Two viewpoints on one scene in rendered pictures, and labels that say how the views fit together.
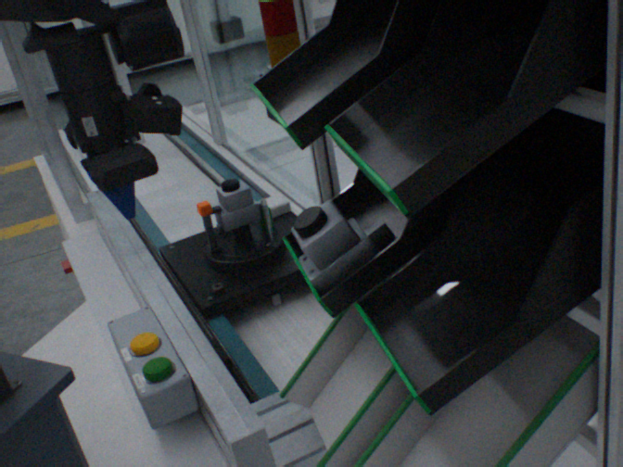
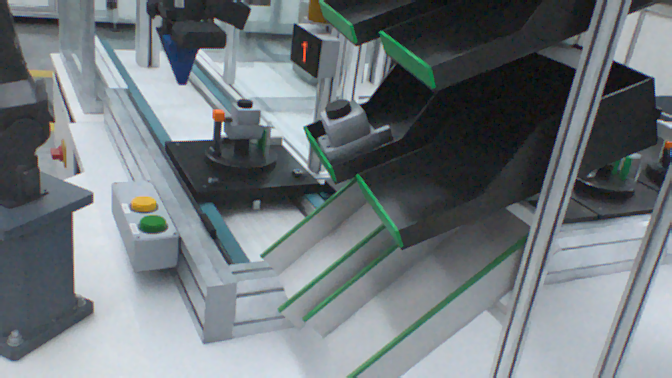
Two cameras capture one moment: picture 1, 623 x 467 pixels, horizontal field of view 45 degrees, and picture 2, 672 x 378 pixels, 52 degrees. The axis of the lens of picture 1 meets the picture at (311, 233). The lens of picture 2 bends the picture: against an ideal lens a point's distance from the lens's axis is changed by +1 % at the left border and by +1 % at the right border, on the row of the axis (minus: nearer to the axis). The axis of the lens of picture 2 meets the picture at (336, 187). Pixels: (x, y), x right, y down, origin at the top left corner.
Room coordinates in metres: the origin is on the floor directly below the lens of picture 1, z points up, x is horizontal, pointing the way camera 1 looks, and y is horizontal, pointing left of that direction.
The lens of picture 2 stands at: (-0.17, 0.09, 1.51)
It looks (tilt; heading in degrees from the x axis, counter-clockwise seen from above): 24 degrees down; 352
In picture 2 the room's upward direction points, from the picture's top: 9 degrees clockwise
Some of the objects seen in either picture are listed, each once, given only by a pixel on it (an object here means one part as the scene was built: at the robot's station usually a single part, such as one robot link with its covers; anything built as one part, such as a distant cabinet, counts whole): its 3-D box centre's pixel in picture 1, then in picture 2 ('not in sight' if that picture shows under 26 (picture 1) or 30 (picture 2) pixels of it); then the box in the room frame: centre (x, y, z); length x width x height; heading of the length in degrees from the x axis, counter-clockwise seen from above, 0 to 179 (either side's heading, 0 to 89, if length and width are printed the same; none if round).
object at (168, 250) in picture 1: (247, 254); (240, 165); (1.09, 0.11, 0.96); 0.24 x 0.24 x 0.02; 21
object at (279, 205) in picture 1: (275, 210); (269, 141); (1.21, 0.06, 0.97); 0.05 x 0.05 x 0.04; 21
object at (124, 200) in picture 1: (125, 195); (186, 63); (0.74, 0.19, 1.25); 0.06 x 0.04 x 0.07; 111
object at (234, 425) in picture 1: (159, 297); (155, 181); (1.08, 0.27, 0.91); 0.89 x 0.06 x 0.11; 21
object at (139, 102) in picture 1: (147, 108); (223, 3); (0.78, 0.15, 1.33); 0.07 x 0.07 x 0.06; 18
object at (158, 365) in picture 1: (158, 371); (152, 225); (0.81, 0.24, 0.96); 0.04 x 0.04 x 0.02
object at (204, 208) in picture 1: (212, 222); (221, 129); (1.07, 0.15, 1.04); 0.04 x 0.02 x 0.08; 111
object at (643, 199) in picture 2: not in sight; (605, 167); (1.15, -0.67, 1.01); 0.24 x 0.24 x 0.13; 21
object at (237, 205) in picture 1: (240, 199); (248, 118); (1.09, 0.10, 1.06); 0.08 x 0.04 x 0.07; 111
